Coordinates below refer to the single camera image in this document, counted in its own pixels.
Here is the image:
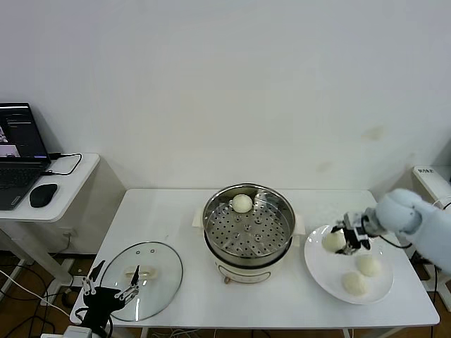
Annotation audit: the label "black computer mouse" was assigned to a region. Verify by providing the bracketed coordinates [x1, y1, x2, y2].
[28, 183, 58, 208]

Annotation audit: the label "black inline adapter cable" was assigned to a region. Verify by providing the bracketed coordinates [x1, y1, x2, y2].
[410, 250, 438, 268]

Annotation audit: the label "cream electric cooker base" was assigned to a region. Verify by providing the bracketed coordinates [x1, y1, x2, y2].
[203, 234, 300, 284]

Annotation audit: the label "glass lid with cream handle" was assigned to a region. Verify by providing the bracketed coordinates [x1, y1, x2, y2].
[99, 241, 183, 322]

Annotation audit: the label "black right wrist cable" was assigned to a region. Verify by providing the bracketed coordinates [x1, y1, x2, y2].
[378, 234, 413, 249]

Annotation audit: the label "white labelled box appliance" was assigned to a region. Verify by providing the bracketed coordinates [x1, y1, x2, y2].
[412, 165, 451, 212]

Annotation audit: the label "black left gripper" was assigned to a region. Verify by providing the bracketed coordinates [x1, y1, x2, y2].
[79, 260, 141, 330]

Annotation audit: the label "perforated steel steamer basket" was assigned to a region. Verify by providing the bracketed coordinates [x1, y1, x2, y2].
[192, 182, 306, 260]

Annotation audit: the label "dark open laptop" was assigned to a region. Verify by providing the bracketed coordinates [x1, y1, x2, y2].
[0, 102, 52, 211]

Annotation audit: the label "black laptop cable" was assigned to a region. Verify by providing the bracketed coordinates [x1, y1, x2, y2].
[41, 152, 82, 176]

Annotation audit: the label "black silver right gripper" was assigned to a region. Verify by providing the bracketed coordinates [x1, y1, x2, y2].
[330, 209, 377, 255]

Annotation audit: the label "white round plate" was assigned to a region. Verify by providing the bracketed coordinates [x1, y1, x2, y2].
[303, 224, 394, 305]

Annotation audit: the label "white steamed baozi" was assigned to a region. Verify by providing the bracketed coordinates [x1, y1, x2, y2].
[323, 231, 348, 253]
[341, 271, 369, 296]
[355, 254, 383, 277]
[231, 194, 254, 214]

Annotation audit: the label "white floor stand foot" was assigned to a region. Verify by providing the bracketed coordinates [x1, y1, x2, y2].
[422, 263, 451, 293]

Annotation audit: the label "white floor cable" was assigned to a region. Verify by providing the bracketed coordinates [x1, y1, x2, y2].
[0, 270, 73, 318]

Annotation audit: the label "white side desk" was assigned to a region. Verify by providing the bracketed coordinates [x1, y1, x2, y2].
[0, 153, 101, 303]

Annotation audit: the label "white cables under table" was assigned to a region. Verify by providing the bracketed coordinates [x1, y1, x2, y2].
[151, 329, 198, 338]

